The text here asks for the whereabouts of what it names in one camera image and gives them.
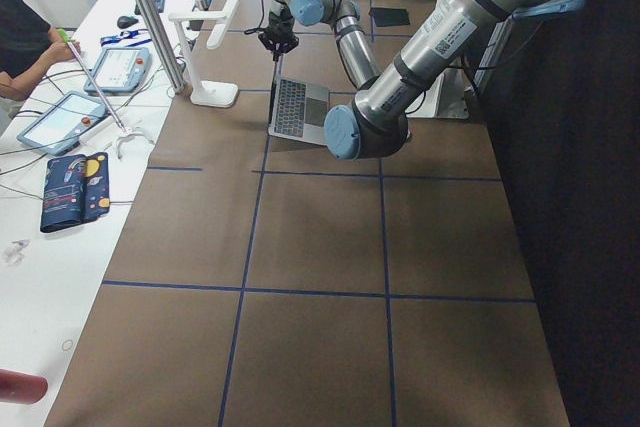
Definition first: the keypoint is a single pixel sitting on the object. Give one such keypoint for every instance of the aluminium frame post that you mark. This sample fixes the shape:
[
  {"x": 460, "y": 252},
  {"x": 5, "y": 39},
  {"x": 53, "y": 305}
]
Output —
[{"x": 162, "y": 44}]

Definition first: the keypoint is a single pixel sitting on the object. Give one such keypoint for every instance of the white grabber claw stick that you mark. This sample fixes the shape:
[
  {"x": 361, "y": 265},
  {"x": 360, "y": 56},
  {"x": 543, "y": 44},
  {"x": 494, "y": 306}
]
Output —
[{"x": 127, "y": 133}]

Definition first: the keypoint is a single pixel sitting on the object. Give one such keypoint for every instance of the teach pendant tablet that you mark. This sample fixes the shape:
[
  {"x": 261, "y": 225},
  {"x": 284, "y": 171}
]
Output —
[
  {"x": 120, "y": 70},
  {"x": 58, "y": 130}
]

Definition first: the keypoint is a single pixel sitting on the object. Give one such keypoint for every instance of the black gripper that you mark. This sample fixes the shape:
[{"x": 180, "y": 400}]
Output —
[{"x": 279, "y": 25}]

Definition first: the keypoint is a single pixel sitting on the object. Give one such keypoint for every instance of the lower teach pendant tablet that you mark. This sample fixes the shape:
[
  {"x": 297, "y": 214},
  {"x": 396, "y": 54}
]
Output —
[{"x": 58, "y": 130}]

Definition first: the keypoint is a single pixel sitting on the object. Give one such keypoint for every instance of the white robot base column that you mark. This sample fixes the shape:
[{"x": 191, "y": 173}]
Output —
[{"x": 446, "y": 97}]

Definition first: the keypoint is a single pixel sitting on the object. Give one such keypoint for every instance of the black computer mouse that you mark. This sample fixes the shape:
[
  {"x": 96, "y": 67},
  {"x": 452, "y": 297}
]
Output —
[{"x": 126, "y": 21}]

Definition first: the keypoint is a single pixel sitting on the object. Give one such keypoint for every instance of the dark blue space pencil case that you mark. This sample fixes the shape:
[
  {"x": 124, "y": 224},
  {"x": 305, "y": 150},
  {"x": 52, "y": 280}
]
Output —
[{"x": 76, "y": 191}]

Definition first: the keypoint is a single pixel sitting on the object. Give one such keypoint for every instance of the person's hand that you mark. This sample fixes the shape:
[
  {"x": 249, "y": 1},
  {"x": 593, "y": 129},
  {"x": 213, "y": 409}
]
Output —
[{"x": 61, "y": 51}]

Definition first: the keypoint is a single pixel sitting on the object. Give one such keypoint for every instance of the grey laptop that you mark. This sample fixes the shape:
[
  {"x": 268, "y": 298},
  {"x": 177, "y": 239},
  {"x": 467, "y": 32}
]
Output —
[{"x": 298, "y": 109}]

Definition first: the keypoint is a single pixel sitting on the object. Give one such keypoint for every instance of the person's forearm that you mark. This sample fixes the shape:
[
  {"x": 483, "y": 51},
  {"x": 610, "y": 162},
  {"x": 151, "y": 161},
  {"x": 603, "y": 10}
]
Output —
[{"x": 20, "y": 88}]

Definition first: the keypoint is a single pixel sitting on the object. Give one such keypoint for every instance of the upper teach pendant tablet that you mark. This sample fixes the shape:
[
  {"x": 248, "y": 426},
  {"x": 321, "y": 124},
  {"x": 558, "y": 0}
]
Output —
[{"x": 120, "y": 70}]

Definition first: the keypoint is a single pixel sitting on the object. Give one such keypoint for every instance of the red cylinder bottle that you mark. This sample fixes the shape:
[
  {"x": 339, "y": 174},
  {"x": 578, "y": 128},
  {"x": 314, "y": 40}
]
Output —
[{"x": 21, "y": 388}]

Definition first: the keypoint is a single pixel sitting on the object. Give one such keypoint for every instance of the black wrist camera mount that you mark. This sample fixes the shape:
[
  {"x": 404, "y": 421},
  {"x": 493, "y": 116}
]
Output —
[{"x": 286, "y": 42}]

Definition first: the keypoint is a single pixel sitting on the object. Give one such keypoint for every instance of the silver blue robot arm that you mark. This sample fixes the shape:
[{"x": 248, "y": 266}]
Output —
[{"x": 375, "y": 123}]

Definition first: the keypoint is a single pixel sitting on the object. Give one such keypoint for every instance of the black mouse pad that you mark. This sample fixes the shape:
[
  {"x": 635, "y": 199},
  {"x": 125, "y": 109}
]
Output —
[{"x": 389, "y": 17}]

